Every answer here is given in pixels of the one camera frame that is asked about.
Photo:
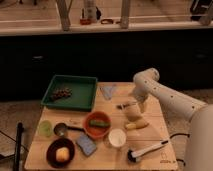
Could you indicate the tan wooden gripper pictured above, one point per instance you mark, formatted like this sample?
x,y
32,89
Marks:
x,y
142,106

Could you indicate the blue sponge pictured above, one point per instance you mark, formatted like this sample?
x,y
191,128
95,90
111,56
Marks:
x,y
86,144

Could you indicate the metal ladle spoon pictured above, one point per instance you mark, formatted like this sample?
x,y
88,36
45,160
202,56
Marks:
x,y
61,129

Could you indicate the green cucumber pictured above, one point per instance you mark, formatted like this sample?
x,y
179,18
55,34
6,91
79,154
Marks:
x,y
99,123

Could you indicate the metal fork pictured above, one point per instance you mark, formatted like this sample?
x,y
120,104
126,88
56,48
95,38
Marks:
x,y
122,106

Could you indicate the white handled dish brush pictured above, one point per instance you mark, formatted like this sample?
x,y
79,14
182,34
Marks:
x,y
135,156

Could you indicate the yellow round fruit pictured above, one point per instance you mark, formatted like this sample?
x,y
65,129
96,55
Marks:
x,y
62,154

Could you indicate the light blue cloth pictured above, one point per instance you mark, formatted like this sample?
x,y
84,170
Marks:
x,y
107,91

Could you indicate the bunch of dark grapes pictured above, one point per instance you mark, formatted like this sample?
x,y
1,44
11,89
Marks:
x,y
61,93

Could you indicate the green plastic tray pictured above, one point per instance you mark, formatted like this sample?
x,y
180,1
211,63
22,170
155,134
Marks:
x,y
83,93

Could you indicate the wooden table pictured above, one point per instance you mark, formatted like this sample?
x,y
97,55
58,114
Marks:
x,y
107,157

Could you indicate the orange bowl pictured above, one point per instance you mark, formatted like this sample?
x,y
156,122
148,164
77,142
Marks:
x,y
96,132

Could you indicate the dark brown bowl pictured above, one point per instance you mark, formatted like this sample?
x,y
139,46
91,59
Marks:
x,y
51,152

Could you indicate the white cup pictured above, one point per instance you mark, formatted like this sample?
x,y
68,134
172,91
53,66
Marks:
x,y
117,138

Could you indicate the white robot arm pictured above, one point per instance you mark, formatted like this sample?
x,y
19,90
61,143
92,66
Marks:
x,y
199,147

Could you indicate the black pole stand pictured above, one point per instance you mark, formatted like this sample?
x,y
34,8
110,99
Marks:
x,y
20,130

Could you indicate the green plastic cup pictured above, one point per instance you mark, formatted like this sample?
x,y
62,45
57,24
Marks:
x,y
45,128

